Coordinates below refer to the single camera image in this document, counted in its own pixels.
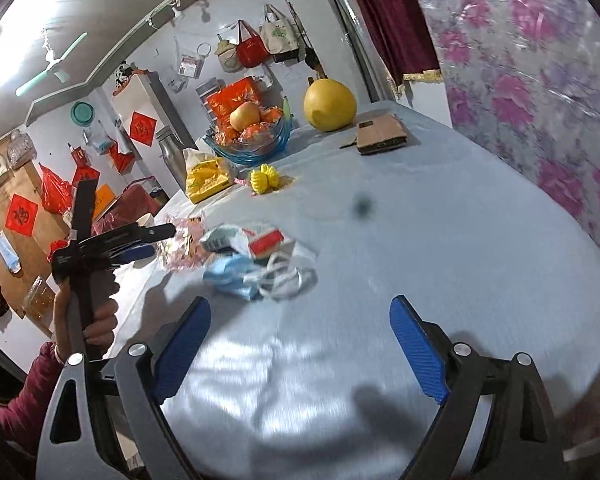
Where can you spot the orange in plastic wrapper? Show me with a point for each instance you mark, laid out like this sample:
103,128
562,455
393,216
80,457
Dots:
257,132
274,115
227,136

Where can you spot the blue face mask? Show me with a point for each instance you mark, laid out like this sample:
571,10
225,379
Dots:
230,275

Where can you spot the pink wrapper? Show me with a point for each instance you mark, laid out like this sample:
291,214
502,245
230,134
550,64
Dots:
185,247

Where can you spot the red diamond paper on door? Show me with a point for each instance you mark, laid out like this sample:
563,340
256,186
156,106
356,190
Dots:
21,214

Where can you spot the light blue tablecloth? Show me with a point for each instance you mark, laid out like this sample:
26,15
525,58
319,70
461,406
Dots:
430,235

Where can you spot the blue glass fruit bowl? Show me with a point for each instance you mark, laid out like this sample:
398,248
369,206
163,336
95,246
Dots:
250,155

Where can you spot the beige bag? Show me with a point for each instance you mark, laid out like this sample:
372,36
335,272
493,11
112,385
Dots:
227,57

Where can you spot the green ceiling fan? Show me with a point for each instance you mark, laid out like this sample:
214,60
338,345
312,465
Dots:
50,67

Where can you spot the small red box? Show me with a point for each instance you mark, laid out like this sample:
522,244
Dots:
267,244

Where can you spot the yellow plastic toy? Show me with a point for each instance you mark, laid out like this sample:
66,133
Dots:
266,180

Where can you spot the grey blue packet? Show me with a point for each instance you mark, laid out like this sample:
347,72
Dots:
220,237

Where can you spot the white refrigerator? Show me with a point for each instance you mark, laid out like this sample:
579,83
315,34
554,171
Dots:
147,95

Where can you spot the red diamond paper on wall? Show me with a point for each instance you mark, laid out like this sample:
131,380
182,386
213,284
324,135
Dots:
86,174

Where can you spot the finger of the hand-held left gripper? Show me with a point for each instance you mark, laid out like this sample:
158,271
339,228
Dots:
135,254
145,233

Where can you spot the pack of face masks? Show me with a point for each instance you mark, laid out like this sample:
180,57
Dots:
8,252

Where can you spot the dark red curtain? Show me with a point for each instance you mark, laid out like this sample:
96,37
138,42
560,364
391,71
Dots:
390,20

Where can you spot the steel thermos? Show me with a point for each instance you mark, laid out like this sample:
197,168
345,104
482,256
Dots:
171,157

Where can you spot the clear plastic pouch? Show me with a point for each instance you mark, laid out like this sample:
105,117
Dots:
192,62

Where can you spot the red gift box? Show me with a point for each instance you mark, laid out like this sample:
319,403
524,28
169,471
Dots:
232,92

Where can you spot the white drawer rack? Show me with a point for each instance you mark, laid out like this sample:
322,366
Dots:
204,91

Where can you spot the floral plastic sheet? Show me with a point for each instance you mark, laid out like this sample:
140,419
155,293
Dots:
520,110

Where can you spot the white plastic bag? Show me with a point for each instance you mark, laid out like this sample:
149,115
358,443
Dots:
192,157

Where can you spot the red diamond paper on refrigerator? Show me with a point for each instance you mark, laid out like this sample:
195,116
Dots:
143,129

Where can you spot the yellow pomelo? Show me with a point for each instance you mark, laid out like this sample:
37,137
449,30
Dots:
330,105

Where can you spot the red tote bag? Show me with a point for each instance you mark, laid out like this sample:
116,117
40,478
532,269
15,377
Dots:
252,50

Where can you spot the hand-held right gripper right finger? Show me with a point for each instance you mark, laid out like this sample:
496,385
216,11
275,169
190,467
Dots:
417,350

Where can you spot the black and white plush toy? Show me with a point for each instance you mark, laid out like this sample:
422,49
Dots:
124,72

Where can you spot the red covered furniture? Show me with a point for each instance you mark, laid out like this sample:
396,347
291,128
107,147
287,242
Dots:
135,205

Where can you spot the orange box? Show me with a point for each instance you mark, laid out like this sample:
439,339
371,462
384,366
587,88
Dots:
104,200

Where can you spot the person's left forearm maroon sleeve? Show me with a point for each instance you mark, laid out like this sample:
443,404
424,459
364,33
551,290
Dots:
25,400

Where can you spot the person's left hand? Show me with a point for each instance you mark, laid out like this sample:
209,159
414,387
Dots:
104,321

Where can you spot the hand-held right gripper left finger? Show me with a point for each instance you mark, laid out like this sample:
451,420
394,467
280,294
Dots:
180,355

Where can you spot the wooden door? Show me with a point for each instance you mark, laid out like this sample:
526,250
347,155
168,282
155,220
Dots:
35,255

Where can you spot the phone in brown case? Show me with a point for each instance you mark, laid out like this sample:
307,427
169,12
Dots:
380,132

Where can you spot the white face mask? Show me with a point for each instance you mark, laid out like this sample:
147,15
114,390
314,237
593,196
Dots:
280,285

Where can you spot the red plastic bag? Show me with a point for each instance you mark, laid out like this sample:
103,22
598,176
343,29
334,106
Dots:
55,190

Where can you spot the green plate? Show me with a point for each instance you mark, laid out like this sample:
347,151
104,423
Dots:
82,114

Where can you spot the apple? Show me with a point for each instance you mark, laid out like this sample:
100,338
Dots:
245,116

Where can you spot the yellow packet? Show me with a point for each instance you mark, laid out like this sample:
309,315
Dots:
207,180

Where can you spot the white tote bag green print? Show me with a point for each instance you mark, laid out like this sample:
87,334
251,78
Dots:
279,35

